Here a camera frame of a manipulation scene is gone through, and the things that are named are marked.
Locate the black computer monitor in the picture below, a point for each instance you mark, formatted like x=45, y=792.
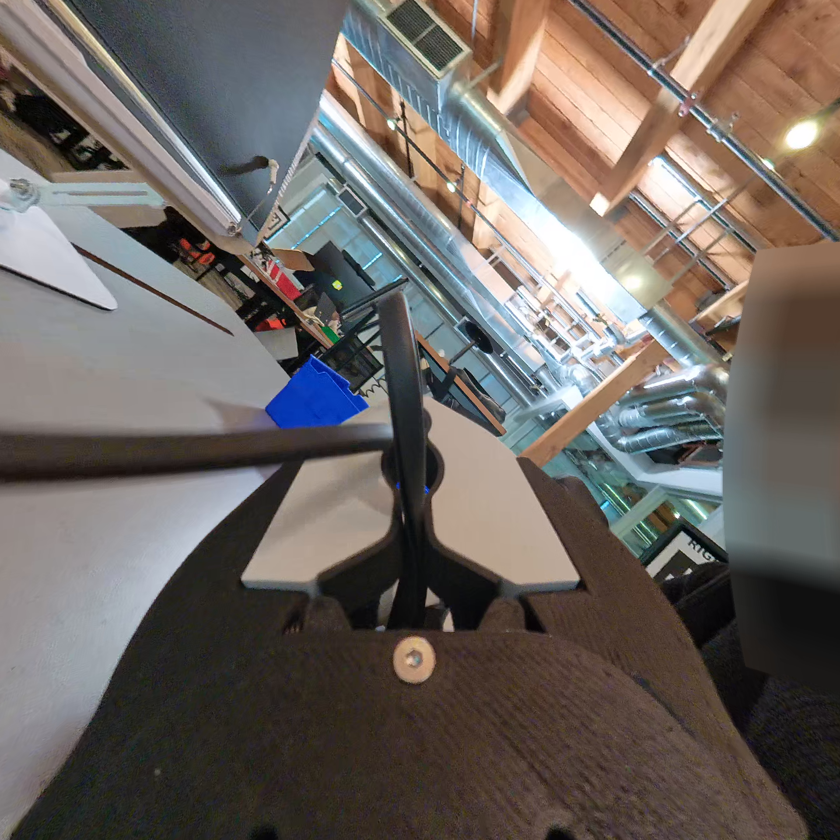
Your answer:
x=341, y=275

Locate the black computer case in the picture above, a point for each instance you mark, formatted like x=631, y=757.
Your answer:
x=354, y=358

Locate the blue bin with marker sticker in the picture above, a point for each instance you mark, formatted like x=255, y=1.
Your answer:
x=315, y=400

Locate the open cardboard box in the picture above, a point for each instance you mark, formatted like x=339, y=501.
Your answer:
x=295, y=258

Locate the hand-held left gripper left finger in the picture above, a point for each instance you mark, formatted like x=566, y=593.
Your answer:
x=328, y=525

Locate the silver duct with elbow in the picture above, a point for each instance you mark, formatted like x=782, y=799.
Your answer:
x=669, y=420

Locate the long wooden desk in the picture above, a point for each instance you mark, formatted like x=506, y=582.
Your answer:
x=289, y=305

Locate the grey panel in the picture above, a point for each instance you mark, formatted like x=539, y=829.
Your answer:
x=275, y=342

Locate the framed marker sign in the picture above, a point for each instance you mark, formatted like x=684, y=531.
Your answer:
x=682, y=554

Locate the white document stand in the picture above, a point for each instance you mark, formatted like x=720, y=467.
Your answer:
x=46, y=262

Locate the wooden-top standing desk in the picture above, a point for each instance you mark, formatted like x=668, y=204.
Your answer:
x=472, y=394

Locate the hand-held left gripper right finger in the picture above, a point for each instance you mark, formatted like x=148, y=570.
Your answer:
x=505, y=525

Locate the vent grille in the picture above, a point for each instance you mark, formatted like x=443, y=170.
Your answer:
x=426, y=33

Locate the red storage bin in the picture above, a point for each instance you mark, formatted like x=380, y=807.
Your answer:
x=285, y=279

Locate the small marker sign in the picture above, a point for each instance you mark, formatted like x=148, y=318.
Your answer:
x=279, y=218

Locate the large silver ventilation duct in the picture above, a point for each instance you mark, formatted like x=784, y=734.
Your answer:
x=485, y=138

